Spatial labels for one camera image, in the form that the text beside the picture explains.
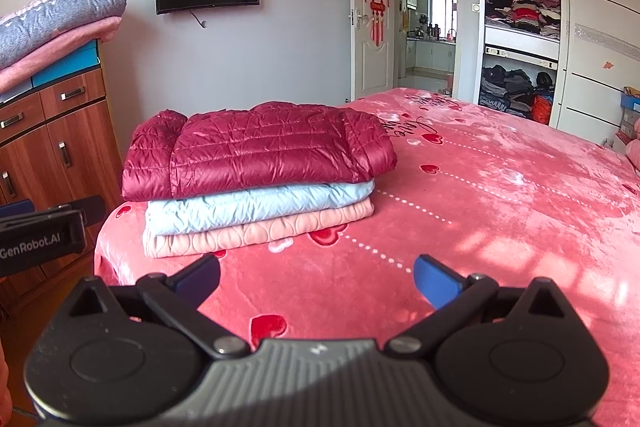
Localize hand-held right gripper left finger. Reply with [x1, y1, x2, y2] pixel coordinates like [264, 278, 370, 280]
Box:
[67, 253, 251, 359]

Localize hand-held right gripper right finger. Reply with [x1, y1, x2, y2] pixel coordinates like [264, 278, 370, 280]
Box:
[382, 253, 578, 359]

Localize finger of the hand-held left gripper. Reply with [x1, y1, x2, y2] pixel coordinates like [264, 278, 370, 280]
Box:
[79, 195, 107, 226]

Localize dark red down jacket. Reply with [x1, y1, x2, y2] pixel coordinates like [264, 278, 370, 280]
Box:
[121, 102, 398, 202]

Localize dark clothes pile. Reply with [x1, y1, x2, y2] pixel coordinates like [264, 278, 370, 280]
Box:
[479, 64, 536, 112]

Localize orange clothes pile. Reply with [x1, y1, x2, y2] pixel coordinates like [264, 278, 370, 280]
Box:
[531, 72, 557, 125]

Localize colourful folded clothes pile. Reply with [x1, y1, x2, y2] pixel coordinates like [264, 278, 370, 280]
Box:
[485, 0, 562, 38]

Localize pink heart printed bed blanket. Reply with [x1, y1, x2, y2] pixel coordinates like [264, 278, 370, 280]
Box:
[94, 87, 640, 427]

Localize pale pink folded quilted jacket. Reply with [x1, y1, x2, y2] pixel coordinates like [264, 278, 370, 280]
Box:
[142, 198, 376, 259]

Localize wooden drawer cabinet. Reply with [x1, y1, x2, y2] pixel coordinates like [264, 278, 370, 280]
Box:
[0, 39, 123, 308]

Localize light blue folded quilted jacket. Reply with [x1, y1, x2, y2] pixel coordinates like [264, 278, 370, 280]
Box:
[145, 179, 376, 237]

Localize blue storage box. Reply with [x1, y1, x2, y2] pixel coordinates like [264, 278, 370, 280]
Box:
[31, 39, 101, 86]

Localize pink folded plain blanket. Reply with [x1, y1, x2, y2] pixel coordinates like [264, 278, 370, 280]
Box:
[0, 17, 123, 92]

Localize grey folded printed blanket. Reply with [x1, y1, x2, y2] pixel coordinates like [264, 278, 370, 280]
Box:
[0, 0, 127, 70]

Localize white room door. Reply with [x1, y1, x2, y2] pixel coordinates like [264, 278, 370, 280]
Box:
[348, 0, 393, 102]

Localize white kitchen cabinets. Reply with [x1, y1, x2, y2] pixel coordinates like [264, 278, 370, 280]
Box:
[405, 39, 457, 72]

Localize row of kitchen bottles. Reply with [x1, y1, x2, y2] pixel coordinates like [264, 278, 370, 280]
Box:
[407, 23, 458, 42]

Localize pale shoe boxes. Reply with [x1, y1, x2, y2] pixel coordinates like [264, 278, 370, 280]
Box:
[619, 111, 640, 142]

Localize kitchen window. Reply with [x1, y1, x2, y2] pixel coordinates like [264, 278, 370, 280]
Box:
[430, 0, 457, 28]

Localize white wardrobe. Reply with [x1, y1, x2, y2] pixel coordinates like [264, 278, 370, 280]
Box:
[472, 0, 640, 148]

